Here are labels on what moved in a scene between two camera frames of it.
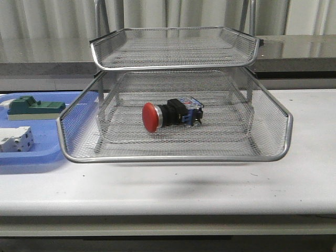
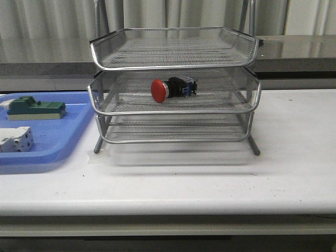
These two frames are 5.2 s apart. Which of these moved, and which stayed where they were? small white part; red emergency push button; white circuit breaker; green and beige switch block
Moved: red emergency push button
Stayed: small white part; green and beige switch block; white circuit breaker
